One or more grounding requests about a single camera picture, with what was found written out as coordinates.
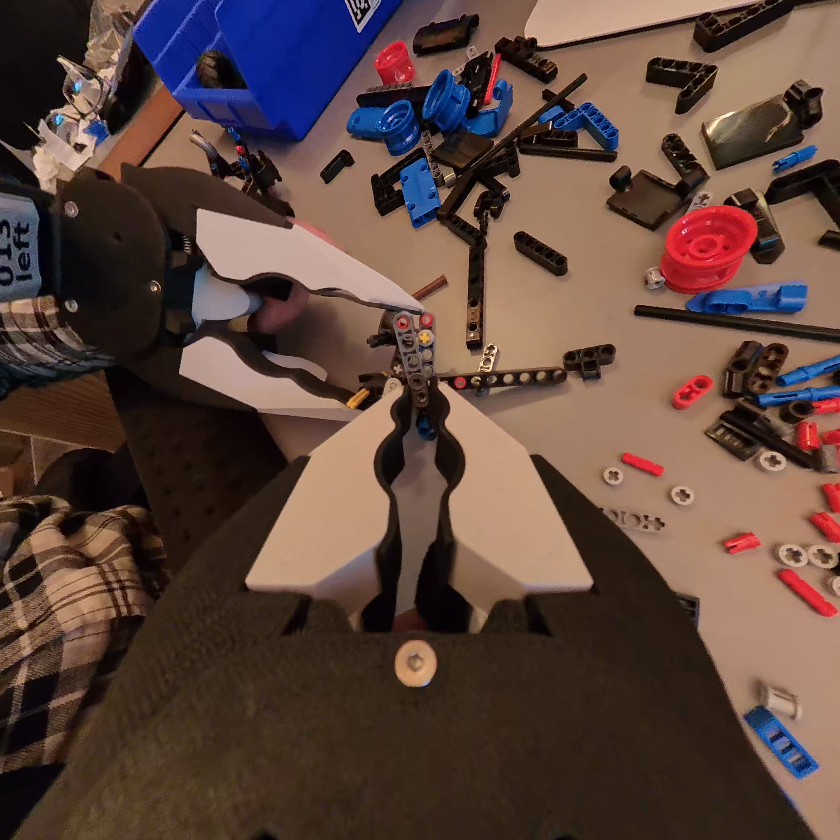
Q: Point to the person's plaid shirt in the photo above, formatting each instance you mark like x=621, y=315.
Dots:
x=65, y=590

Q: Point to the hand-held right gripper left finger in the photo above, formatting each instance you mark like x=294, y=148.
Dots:
x=308, y=525

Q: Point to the grey desk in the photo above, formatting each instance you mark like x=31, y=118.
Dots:
x=590, y=426

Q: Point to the black hinged toy panel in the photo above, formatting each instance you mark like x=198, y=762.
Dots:
x=646, y=198
x=754, y=131

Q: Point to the small black toy subassembly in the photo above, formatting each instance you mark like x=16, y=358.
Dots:
x=249, y=172

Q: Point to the blue grille toy tile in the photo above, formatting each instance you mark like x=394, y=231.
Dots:
x=781, y=741

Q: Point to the blue long toy panel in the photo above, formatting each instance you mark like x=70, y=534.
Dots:
x=359, y=121

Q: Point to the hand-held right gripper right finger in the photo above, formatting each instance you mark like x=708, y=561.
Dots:
x=525, y=525

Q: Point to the blue flat toy panel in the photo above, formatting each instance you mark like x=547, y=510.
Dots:
x=418, y=187

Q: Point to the blue curved toy panel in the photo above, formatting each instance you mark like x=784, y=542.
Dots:
x=491, y=118

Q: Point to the white book stand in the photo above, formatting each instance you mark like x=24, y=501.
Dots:
x=623, y=19

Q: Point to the pile of small toy pieces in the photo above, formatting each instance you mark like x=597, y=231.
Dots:
x=754, y=367

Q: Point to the blue toy pin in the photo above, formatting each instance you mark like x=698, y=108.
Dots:
x=794, y=157

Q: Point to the blue toy wheel hub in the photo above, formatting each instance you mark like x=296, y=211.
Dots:
x=397, y=126
x=446, y=102

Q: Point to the black toy bracket frame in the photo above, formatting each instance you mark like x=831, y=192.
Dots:
x=804, y=190

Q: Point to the long black toy axle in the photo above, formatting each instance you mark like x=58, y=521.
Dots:
x=735, y=323

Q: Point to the black small toy beam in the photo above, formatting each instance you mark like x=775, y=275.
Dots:
x=337, y=166

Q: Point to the brown toy axle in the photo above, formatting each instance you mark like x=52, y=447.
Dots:
x=430, y=285

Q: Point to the black dotted floor mat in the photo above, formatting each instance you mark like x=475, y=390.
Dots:
x=197, y=472

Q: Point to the black short toy beam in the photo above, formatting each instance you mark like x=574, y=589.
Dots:
x=540, y=253

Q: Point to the toy brick assembly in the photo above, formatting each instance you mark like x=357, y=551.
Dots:
x=512, y=379

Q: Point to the black toy tire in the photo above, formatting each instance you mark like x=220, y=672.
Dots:
x=213, y=69

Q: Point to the person's left forearm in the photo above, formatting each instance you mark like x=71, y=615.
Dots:
x=33, y=328

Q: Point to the red toy wheel hub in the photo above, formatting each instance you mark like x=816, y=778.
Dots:
x=395, y=62
x=705, y=249

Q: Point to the black curved toy panel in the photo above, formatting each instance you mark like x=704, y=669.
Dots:
x=446, y=33

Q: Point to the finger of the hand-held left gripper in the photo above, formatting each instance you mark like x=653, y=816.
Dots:
x=223, y=367
x=295, y=253

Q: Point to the white toy bushing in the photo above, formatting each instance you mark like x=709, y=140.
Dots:
x=781, y=701

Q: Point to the black angled toy beam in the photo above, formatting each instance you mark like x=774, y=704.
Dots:
x=682, y=80
x=741, y=23

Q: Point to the thin dark grey liftarm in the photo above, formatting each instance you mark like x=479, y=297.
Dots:
x=487, y=359

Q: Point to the black toy connector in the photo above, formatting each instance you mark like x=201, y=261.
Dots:
x=590, y=359

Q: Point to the blue tapered toy piece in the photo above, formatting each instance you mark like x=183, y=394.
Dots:
x=745, y=298

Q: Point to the crumpled clear plastic bag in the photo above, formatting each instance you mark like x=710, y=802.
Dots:
x=72, y=98

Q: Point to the person's left hand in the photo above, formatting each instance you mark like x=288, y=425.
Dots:
x=279, y=315

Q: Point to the long black toy beam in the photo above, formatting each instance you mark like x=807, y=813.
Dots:
x=474, y=295

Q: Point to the black thin toy beam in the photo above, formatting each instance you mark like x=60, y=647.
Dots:
x=684, y=162

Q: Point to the blue storage bin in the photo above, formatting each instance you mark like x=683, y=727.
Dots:
x=262, y=52

